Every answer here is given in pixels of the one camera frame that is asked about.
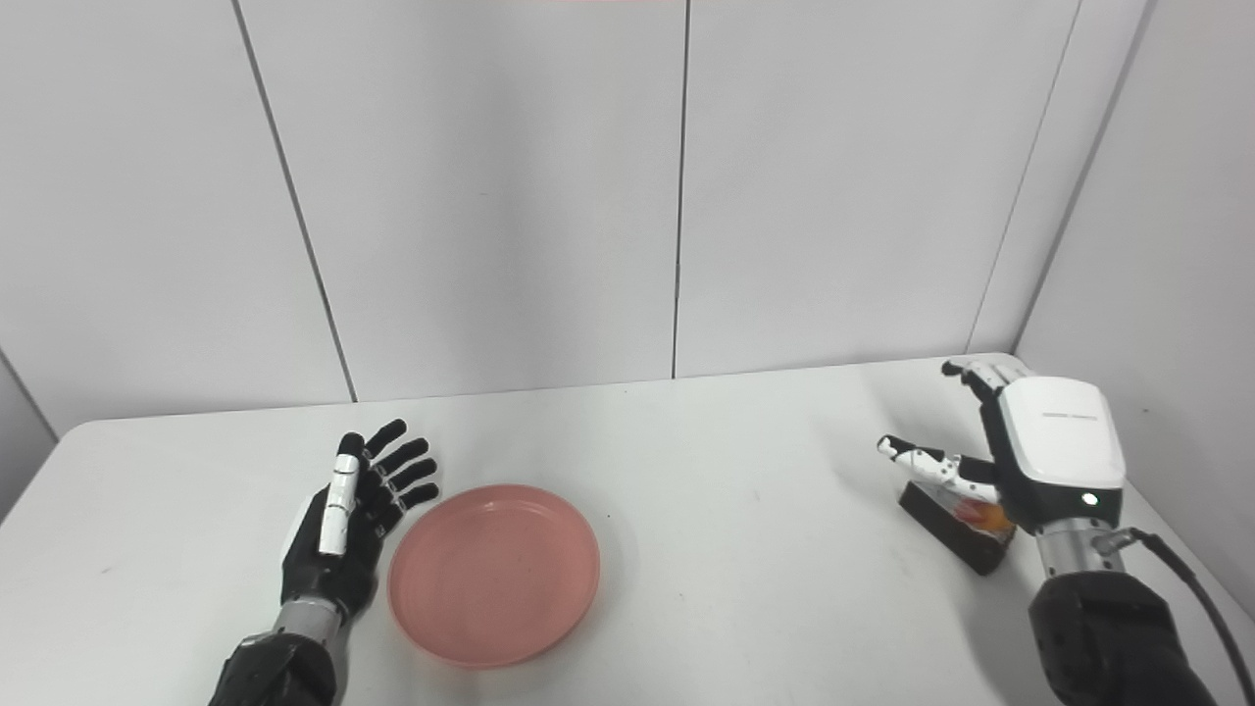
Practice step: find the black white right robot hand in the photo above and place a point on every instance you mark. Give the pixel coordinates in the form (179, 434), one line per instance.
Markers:
(1064, 441)

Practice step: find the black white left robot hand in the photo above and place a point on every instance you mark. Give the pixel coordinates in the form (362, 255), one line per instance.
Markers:
(343, 564)

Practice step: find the chocolate cake slice with fruit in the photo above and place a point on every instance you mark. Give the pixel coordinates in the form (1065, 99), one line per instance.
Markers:
(956, 534)

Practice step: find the pink round plate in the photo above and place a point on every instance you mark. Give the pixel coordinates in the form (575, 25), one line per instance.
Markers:
(495, 579)

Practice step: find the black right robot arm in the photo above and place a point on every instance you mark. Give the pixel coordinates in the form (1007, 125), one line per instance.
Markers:
(1108, 628)

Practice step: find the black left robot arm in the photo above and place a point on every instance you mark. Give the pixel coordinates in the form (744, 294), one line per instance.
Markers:
(279, 667)

